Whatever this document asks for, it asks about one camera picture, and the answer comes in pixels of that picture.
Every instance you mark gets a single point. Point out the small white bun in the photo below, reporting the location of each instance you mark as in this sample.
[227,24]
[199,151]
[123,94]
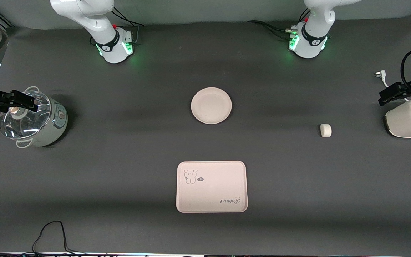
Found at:
[325,130]

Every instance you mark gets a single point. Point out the round cream plate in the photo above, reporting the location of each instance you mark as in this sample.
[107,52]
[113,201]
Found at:
[211,105]

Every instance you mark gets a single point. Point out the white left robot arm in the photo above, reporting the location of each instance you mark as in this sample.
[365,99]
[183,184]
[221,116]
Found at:
[314,35]

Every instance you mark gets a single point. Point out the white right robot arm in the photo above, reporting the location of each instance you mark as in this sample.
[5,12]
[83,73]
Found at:
[98,21]

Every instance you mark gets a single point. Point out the cream rectangular tray with print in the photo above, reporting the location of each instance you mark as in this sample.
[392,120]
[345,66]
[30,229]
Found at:
[211,187]

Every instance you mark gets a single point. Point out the glass pot lid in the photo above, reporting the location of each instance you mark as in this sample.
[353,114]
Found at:
[20,125]

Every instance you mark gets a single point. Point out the white toaster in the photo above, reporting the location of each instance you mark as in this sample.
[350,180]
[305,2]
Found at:
[407,123]

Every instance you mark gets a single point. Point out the pale green electric pot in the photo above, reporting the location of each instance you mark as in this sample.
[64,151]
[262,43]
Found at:
[54,125]

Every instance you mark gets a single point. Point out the dark grey table mat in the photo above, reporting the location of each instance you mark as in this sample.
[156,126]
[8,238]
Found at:
[120,160]

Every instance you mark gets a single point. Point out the aluminium frame rail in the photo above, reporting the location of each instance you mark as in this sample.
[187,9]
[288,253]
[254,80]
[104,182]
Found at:
[4,22]

